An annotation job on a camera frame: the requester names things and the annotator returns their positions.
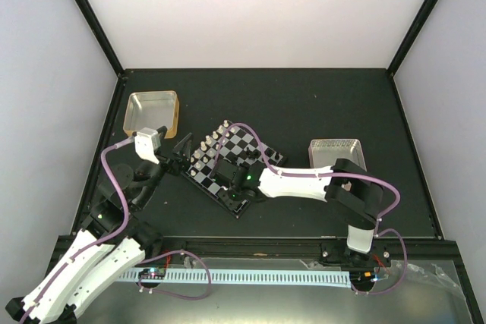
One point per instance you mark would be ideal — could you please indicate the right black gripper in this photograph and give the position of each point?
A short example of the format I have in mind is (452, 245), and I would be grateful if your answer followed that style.
(228, 200)

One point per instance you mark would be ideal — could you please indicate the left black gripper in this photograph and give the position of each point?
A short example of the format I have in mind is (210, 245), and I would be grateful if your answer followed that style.
(181, 160)

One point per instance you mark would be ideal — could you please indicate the black white chess board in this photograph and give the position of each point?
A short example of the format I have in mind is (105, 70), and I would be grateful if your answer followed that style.
(232, 151)

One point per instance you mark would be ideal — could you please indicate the pink metal tin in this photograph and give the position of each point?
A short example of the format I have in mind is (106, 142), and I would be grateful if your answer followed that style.
(324, 152)

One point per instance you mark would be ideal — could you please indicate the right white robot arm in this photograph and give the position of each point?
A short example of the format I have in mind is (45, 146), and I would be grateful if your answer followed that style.
(354, 195)

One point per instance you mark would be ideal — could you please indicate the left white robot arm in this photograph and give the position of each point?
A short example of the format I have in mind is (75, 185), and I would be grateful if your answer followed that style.
(111, 239)

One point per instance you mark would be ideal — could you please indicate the small green circuit board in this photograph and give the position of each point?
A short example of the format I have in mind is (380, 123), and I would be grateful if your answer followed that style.
(153, 273)

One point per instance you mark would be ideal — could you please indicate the right small circuit board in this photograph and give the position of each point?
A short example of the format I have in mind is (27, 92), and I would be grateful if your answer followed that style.
(367, 276)

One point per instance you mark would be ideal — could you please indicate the gold metal tin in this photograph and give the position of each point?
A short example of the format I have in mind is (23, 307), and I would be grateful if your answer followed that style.
(152, 109)

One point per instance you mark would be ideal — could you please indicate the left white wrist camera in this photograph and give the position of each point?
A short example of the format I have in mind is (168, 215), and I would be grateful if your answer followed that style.
(147, 142)

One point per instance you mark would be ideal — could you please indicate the black front rail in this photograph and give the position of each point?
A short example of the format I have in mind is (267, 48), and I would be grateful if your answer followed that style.
(240, 247)

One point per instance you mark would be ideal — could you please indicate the light blue cable duct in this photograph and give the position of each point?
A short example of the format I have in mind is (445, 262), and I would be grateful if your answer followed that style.
(244, 277)

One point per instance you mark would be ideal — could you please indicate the left black frame post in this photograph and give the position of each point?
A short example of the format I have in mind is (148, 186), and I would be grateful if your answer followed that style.
(97, 30)

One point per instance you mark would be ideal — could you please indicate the black frame post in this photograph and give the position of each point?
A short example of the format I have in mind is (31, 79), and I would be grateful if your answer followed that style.
(411, 35)
(97, 30)

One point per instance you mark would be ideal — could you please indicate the right black frame post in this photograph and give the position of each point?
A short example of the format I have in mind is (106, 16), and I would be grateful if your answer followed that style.
(411, 35)

